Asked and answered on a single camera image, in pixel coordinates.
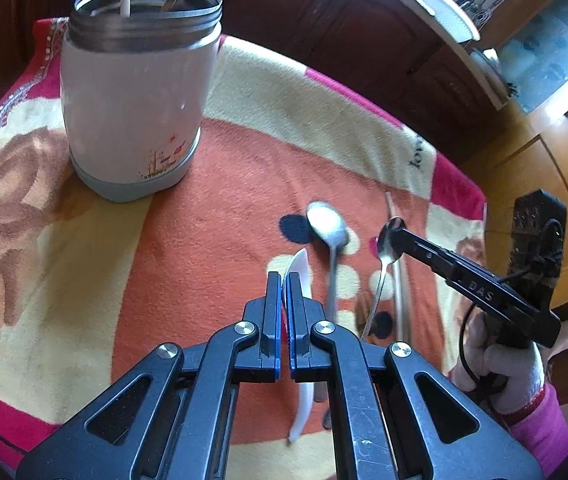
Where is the metal pot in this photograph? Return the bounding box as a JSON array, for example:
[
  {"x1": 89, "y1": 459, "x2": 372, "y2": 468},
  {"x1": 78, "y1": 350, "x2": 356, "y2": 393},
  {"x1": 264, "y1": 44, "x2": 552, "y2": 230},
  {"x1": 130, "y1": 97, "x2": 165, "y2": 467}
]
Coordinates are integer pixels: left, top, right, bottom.
[{"x1": 469, "y1": 47, "x2": 504, "y2": 83}]

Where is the large metal spoon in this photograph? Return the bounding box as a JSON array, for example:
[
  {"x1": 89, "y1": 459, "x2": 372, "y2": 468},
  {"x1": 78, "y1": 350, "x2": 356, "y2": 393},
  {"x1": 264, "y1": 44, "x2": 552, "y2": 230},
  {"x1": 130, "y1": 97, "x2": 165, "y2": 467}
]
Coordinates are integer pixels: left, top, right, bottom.
[{"x1": 305, "y1": 201, "x2": 351, "y2": 323}]

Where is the white bowl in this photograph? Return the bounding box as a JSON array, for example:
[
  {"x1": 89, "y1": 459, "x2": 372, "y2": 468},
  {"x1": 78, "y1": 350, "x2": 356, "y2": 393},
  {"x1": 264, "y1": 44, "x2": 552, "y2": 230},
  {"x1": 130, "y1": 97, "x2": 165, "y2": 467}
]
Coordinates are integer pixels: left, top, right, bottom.
[{"x1": 414, "y1": 0, "x2": 481, "y2": 44}]

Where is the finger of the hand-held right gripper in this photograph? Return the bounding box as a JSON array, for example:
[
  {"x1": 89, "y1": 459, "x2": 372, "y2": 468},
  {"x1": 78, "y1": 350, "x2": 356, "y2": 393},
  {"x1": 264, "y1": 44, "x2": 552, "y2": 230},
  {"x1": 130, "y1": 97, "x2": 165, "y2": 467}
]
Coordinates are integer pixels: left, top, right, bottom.
[{"x1": 380, "y1": 216, "x2": 465, "y2": 287}]

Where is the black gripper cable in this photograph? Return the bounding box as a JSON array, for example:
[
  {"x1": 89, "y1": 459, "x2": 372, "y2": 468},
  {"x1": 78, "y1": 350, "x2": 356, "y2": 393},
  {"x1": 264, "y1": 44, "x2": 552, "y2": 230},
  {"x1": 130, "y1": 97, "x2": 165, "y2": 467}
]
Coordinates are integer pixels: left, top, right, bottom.
[{"x1": 458, "y1": 305, "x2": 504, "y2": 407}]

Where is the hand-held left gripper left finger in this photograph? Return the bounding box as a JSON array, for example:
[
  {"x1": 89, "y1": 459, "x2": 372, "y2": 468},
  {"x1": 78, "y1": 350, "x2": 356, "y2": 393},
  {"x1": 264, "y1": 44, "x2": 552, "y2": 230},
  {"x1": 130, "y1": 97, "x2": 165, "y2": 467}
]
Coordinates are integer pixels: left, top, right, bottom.
[{"x1": 15, "y1": 271, "x2": 283, "y2": 480}]

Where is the dark wooden cabinet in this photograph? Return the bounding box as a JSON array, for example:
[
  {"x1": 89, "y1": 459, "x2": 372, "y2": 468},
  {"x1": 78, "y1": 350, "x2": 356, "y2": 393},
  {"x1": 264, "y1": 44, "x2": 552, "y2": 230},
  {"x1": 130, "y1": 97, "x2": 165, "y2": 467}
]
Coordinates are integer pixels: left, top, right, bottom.
[{"x1": 219, "y1": 0, "x2": 511, "y2": 153}]

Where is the white plastic spoon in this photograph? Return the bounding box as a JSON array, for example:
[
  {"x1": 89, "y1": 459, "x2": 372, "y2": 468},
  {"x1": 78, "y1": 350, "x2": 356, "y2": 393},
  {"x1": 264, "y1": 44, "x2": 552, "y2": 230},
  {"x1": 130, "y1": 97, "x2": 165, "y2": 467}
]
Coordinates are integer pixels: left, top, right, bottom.
[{"x1": 283, "y1": 247, "x2": 316, "y2": 445}]

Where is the person's right forearm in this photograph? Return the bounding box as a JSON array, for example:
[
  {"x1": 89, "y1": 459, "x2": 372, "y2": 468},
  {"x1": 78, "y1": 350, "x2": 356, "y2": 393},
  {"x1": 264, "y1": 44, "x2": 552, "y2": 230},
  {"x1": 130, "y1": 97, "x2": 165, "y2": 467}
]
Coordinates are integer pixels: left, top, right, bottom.
[{"x1": 508, "y1": 384, "x2": 568, "y2": 478}]

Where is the person's right hand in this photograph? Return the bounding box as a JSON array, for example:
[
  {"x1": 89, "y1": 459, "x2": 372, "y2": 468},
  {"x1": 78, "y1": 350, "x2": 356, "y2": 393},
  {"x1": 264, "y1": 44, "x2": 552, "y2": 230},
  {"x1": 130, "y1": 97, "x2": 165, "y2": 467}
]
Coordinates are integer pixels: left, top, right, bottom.
[{"x1": 446, "y1": 305, "x2": 557, "y2": 415}]

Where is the white insulated steel container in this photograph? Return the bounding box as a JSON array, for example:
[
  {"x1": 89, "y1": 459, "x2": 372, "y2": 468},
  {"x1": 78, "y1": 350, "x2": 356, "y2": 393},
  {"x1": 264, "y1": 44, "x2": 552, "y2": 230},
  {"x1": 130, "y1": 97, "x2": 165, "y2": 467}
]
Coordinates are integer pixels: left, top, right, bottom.
[{"x1": 59, "y1": 0, "x2": 225, "y2": 204}]

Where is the frosted glass window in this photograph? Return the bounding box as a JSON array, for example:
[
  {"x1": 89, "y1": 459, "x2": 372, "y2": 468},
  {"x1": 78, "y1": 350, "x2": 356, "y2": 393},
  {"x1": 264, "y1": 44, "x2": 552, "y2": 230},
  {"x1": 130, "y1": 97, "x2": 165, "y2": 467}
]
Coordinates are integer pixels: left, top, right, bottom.
[{"x1": 495, "y1": 0, "x2": 568, "y2": 114}]

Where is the floral printed blanket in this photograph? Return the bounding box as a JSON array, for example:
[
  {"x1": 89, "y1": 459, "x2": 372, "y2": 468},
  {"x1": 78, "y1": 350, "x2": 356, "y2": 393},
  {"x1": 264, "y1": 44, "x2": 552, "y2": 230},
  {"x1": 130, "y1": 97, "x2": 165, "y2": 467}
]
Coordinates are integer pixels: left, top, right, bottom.
[{"x1": 0, "y1": 17, "x2": 490, "y2": 480}]

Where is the small metal spoon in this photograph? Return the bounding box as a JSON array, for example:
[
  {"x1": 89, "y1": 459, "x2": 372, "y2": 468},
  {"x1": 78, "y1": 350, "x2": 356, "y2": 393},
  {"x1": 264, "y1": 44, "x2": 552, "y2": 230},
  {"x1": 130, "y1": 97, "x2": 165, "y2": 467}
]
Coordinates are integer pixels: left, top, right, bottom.
[{"x1": 360, "y1": 217, "x2": 407, "y2": 342}]

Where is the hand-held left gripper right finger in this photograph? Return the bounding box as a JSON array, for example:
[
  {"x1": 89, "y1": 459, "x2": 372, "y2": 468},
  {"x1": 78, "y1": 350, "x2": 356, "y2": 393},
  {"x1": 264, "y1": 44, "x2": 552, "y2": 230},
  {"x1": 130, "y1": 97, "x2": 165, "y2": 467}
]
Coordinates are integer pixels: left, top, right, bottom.
[{"x1": 286, "y1": 272, "x2": 545, "y2": 480}]

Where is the wooden door with glass panes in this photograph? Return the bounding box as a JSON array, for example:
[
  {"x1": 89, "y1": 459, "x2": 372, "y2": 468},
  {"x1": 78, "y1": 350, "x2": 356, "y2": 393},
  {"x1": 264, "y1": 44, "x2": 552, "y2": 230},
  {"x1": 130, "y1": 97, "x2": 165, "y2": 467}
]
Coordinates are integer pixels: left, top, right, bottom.
[{"x1": 464, "y1": 45, "x2": 568, "y2": 411}]

